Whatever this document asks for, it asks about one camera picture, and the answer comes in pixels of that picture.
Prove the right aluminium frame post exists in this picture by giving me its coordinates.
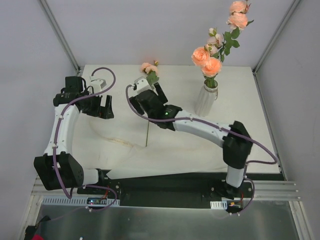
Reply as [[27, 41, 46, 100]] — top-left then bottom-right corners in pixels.
[[252, 0, 303, 76]]

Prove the white slotted cable duct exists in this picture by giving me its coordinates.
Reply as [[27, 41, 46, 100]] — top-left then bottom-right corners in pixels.
[[42, 196, 120, 208], [210, 200, 228, 210]]

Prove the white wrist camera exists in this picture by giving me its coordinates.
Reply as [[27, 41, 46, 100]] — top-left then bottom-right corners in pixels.
[[89, 76, 107, 93], [134, 77, 152, 95]]

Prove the white slotted cable duct right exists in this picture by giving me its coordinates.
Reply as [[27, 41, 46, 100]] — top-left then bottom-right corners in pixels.
[[210, 200, 228, 210]]

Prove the white wrapping paper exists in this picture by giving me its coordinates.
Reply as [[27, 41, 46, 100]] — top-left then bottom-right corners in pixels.
[[107, 119, 258, 180]]

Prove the white ribbed ceramic vase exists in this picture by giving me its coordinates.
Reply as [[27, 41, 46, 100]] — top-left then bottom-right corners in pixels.
[[194, 84, 219, 117]]

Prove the pink flower stem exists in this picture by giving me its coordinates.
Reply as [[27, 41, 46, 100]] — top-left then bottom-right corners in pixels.
[[140, 60, 159, 147], [215, 0, 254, 63], [191, 44, 222, 89], [204, 28, 224, 57]]

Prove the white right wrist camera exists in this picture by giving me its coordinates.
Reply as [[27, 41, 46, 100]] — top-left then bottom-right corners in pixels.
[[134, 77, 152, 95]]

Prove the aluminium front rail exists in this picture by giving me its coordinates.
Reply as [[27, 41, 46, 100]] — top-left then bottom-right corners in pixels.
[[31, 176, 302, 201]]

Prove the red cloth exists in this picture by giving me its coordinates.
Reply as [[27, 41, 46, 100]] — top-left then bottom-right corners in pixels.
[[31, 234, 45, 240]]

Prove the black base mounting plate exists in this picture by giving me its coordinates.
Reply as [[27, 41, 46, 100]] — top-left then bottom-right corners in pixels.
[[77, 172, 254, 209]]

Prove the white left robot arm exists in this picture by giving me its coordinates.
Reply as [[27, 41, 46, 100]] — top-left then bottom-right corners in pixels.
[[33, 76, 108, 195]]

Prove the black clamp bottom left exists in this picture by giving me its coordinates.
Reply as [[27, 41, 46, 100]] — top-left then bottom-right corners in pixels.
[[24, 215, 51, 240]]

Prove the left aluminium frame post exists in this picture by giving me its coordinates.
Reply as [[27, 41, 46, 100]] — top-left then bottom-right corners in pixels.
[[37, 0, 81, 73]]

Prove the pink flower stem back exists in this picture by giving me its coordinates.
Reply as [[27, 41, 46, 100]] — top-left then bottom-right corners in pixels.
[[140, 60, 159, 147]]

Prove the white slotted cable duct left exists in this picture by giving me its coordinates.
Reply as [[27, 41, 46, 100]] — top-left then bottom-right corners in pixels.
[[42, 196, 120, 208]]

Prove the aluminium frame post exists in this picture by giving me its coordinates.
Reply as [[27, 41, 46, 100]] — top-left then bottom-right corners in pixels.
[[37, 0, 81, 73], [252, 0, 303, 76]]

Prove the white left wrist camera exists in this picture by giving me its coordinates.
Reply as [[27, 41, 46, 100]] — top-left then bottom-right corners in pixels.
[[89, 76, 107, 93]]

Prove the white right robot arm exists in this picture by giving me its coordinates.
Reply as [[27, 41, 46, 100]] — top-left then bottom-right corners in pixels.
[[126, 83, 253, 200]]

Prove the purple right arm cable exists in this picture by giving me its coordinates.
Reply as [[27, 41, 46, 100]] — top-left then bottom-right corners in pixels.
[[124, 84, 279, 218]]

